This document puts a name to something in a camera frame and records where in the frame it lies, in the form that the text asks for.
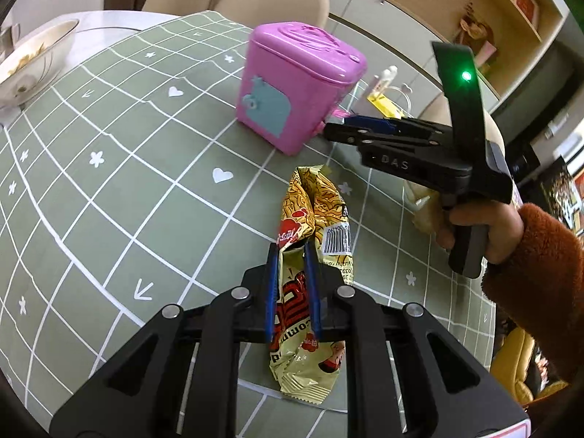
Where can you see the green checked tablecloth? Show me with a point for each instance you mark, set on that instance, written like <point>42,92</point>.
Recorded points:
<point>129,184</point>

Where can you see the white yellow toy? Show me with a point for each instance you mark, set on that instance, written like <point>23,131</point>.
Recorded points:
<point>381,100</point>

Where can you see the pink toy box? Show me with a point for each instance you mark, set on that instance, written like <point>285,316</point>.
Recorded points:
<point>295,75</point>

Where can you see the right hand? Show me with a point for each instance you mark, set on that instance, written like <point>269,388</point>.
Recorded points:
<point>505,227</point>

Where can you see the orange sleeved forearm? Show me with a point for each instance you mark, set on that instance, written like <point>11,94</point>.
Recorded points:
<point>541,287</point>

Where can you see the gold red snack bag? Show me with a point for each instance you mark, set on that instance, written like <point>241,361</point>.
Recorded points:
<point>314,234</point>

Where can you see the wooden shelf cabinet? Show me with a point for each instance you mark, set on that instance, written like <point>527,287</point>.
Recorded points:
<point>523,30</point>

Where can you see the white bowl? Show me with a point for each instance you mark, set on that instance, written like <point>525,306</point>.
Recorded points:
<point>35,63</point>

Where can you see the beige middle chair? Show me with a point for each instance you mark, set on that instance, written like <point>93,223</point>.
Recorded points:
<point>253,13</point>

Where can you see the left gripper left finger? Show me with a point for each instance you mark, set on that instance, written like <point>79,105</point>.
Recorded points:
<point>178,375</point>

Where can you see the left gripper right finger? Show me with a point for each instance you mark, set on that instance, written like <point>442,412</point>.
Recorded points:
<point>407,376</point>

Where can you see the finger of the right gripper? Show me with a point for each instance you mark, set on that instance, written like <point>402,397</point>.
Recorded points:
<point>370,123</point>
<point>394,133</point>

